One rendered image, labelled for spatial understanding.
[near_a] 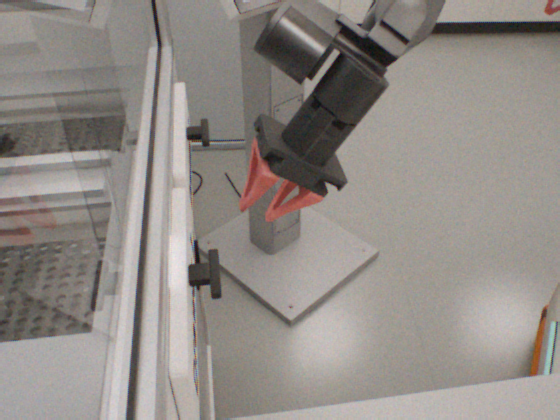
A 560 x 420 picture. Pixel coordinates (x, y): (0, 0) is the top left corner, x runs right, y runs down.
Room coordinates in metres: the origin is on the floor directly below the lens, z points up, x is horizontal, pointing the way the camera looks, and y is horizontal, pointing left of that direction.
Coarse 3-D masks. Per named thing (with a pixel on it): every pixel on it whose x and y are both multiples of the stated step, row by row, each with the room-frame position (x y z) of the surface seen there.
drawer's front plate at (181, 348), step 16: (176, 192) 0.55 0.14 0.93; (176, 208) 0.52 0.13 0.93; (176, 224) 0.48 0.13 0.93; (176, 240) 0.46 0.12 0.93; (192, 240) 0.55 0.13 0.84; (176, 256) 0.43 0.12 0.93; (192, 256) 0.51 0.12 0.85; (176, 272) 0.40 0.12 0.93; (176, 288) 0.38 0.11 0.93; (192, 288) 0.44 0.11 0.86; (176, 304) 0.36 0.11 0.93; (192, 304) 0.41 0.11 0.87; (176, 320) 0.34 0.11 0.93; (192, 320) 0.38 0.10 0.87; (176, 336) 0.32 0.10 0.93; (192, 336) 0.36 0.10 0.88; (176, 352) 0.30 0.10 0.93; (192, 352) 0.33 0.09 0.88; (176, 368) 0.28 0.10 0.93; (192, 368) 0.31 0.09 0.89; (176, 384) 0.28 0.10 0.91; (192, 384) 0.29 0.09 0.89; (176, 400) 0.28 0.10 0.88; (192, 400) 0.28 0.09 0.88; (192, 416) 0.28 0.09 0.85
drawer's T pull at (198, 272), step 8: (208, 256) 0.45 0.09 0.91; (216, 256) 0.45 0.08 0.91; (192, 264) 0.43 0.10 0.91; (200, 264) 0.43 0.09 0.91; (208, 264) 0.43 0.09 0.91; (216, 264) 0.43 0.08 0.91; (192, 272) 0.42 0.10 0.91; (200, 272) 0.42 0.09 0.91; (208, 272) 0.42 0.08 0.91; (216, 272) 0.42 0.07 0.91; (192, 280) 0.41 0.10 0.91; (200, 280) 0.41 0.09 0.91; (208, 280) 0.41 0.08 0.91; (216, 280) 0.41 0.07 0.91; (216, 288) 0.40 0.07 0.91; (216, 296) 0.39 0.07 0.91
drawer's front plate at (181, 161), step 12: (180, 84) 0.86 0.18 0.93; (180, 96) 0.82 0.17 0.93; (180, 108) 0.78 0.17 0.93; (180, 120) 0.74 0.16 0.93; (180, 132) 0.70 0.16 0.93; (180, 144) 0.67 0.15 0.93; (180, 156) 0.63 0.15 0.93; (180, 168) 0.60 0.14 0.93; (180, 180) 0.59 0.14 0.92; (192, 204) 0.65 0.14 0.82; (192, 216) 0.62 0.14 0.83; (192, 228) 0.59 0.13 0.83
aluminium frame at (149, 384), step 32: (160, 0) 0.88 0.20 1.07; (160, 32) 0.88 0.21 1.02; (160, 64) 0.81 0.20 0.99; (160, 96) 0.70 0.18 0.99; (160, 128) 0.61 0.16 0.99; (160, 160) 0.53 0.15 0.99; (160, 192) 0.47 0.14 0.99; (160, 224) 0.41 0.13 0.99; (160, 256) 0.37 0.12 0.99; (160, 288) 0.33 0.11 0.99; (160, 320) 0.29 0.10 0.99; (160, 352) 0.26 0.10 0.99; (160, 384) 0.23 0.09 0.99; (160, 416) 0.21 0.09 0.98
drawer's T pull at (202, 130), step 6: (204, 120) 0.76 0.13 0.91; (198, 126) 0.75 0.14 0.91; (204, 126) 0.74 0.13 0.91; (186, 132) 0.73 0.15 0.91; (192, 132) 0.73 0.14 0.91; (198, 132) 0.73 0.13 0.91; (204, 132) 0.73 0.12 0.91; (186, 138) 0.72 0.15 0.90; (192, 138) 0.72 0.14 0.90; (198, 138) 0.72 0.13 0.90; (204, 138) 0.71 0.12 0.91; (204, 144) 0.70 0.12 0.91
